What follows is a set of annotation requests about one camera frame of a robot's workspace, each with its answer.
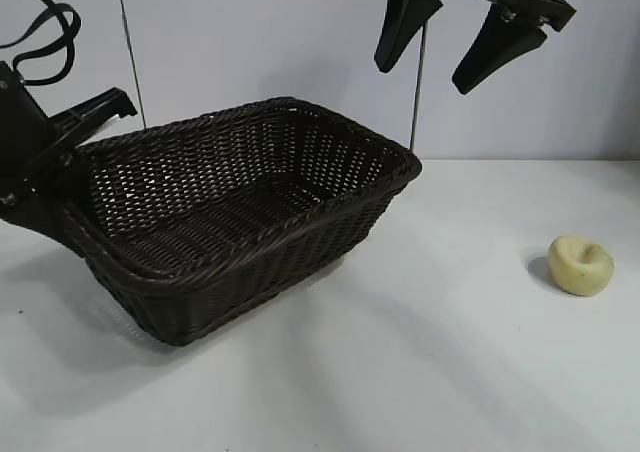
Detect dark brown wicker basket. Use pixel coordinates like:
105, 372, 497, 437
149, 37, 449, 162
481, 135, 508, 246
62, 97, 424, 347

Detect black looped cable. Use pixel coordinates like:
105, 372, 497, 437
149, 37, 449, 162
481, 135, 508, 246
0, 0, 82, 87

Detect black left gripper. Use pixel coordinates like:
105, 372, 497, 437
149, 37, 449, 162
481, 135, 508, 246
0, 60, 139, 259

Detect thin grey vertical rod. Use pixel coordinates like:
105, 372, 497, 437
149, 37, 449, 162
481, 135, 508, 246
114, 0, 147, 129
408, 21, 427, 152

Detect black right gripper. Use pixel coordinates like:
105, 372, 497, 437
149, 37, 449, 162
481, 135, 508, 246
374, 0, 577, 95

